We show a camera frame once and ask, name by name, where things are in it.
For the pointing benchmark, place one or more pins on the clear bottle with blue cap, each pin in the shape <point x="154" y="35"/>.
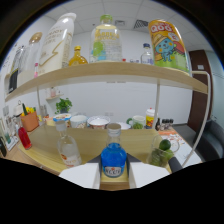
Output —
<point x="147" y="56"/>

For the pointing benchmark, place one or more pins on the red liquid bottle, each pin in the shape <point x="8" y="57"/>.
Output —
<point x="25" y="138"/>

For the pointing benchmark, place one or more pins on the blue liquid bottle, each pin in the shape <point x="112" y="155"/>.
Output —
<point x="114" y="156"/>

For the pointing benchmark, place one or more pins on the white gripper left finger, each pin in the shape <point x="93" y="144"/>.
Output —
<point x="81" y="174"/>

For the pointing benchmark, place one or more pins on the white patterned cup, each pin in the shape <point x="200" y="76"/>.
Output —
<point x="78" y="121"/>

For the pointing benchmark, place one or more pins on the green white mug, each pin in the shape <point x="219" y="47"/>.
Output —
<point x="137" y="122"/>

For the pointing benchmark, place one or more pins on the white notebook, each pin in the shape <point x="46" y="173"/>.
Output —
<point x="188" y="150"/>

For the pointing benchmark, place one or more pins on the ceiling air vent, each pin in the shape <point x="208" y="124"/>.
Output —
<point x="140" y="24"/>

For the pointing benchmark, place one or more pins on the clear bottle with green cap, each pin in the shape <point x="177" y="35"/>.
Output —
<point x="106" y="43"/>

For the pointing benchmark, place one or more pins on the two-tier wooden shelf rack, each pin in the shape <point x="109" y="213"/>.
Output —
<point x="110" y="73"/>

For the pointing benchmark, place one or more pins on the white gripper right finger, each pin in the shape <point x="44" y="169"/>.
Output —
<point x="146" y="172"/>

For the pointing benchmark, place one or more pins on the green potted plant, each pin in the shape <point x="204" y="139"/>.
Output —
<point x="63" y="105"/>

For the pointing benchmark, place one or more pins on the brown door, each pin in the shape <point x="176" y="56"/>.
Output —
<point x="199" y="96"/>

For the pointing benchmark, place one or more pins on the clear bottle with red label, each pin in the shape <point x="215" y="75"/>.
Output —
<point x="68" y="148"/>

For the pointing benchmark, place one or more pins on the glass with limes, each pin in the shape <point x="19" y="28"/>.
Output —
<point x="161" y="151"/>

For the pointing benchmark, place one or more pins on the orange patterned mat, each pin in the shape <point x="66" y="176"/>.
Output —
<point x="168" y="133"/>

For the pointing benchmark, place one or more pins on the white bowl with red pattern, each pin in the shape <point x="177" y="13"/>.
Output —
<point x="98" y="122"/>

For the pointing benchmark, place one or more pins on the round amber liquor bottle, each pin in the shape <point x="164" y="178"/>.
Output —
<point x="77" y="58"/>

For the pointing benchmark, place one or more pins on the red yellow paper cup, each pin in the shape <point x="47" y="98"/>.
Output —
<point x="150" y="118"/>

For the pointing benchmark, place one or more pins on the black sofa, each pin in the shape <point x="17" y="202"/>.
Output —
<point x="211" y="140"/>

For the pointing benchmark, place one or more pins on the small pink bottle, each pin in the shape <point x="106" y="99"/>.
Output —
<point x="36" y="70"/>

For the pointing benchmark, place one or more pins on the blue-rimmed bowl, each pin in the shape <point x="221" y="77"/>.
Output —
<point x="62" y="118"/>

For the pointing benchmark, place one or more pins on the white milk bottle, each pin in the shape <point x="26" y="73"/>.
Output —
<point x="55" y="46"/>

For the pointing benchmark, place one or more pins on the dark small bottles set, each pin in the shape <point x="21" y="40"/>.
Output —
<point x="164" y="125"/>

